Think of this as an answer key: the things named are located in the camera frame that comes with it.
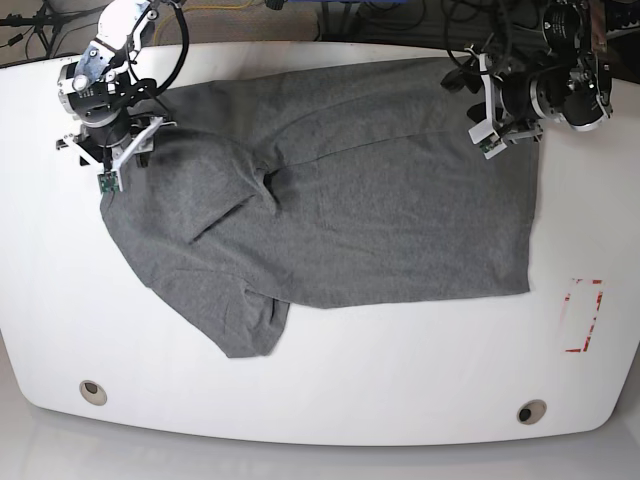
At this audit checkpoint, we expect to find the grey T-shirt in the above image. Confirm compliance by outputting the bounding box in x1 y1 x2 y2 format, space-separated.
100 58 539 358

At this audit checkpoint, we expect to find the table grommet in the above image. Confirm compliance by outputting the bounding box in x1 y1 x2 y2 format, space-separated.
79 380 108 407
516 399 547 425

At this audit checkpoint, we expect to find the black tripod stand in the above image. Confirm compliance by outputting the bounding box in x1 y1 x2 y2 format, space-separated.
0 0 101 57

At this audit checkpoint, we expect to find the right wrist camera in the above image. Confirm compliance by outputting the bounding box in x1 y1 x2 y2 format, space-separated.
97 171 123 195

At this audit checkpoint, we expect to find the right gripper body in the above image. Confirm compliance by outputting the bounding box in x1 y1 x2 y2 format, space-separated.
55 115 177 172

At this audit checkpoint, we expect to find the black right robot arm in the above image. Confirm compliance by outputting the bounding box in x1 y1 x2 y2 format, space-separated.
56 1 190 181

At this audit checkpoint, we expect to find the left table grommet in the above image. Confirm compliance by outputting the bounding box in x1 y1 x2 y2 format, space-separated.
79 380 108 407

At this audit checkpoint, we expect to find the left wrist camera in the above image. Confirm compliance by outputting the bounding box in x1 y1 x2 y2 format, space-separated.
469 123 507 160

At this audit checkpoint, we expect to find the right table grommet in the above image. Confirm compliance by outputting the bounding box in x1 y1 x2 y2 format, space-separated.
516 399 547 425

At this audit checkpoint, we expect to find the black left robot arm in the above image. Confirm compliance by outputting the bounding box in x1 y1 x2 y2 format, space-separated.
441 1 613 158

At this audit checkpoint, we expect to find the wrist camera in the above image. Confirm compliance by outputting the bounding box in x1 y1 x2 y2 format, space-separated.
97 171 123 195
469 123 507 160

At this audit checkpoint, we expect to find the red tape marker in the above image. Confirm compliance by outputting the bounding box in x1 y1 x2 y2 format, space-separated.
559 278 604 353

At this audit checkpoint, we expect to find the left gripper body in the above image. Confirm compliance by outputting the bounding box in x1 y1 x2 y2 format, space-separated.
441 47 543 145

